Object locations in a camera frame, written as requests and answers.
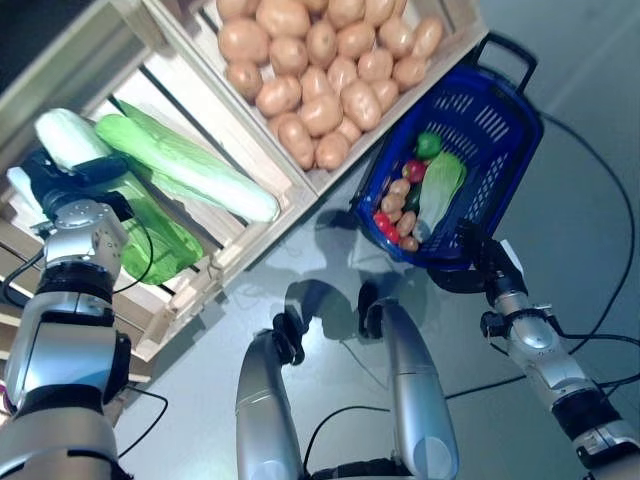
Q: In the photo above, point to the red apple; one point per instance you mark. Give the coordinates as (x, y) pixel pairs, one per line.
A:
(415, 171)

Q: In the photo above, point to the red tomato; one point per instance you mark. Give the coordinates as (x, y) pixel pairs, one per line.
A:
(393, 234)
(384, 221)

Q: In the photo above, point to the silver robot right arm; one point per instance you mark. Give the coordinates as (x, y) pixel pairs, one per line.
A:
(535, 340)

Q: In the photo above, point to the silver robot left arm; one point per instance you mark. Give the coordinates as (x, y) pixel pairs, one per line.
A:
(75, 235)

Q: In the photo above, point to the green bell pepper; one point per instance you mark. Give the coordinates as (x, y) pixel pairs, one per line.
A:
(429, 145)

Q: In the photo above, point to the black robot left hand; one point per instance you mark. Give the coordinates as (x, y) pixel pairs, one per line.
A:
(47, 175)

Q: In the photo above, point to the napa cabbage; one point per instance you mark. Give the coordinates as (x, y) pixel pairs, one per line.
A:
(200, 175)
(65, 132)
(442, 185)

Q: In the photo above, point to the wooden crate with potatoes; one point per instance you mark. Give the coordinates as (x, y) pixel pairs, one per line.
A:
(262, 137)

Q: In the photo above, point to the wooden slatted cabbage crate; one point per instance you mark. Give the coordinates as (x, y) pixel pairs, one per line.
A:
(235, 255)

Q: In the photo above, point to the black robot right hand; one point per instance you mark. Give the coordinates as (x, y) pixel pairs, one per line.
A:
(495, 270)

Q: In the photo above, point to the dark green cucumber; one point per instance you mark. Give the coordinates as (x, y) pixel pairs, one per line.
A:
(414, 198)

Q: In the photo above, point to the blue plastic shopping basket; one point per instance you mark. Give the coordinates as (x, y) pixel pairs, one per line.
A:
(440, 257)

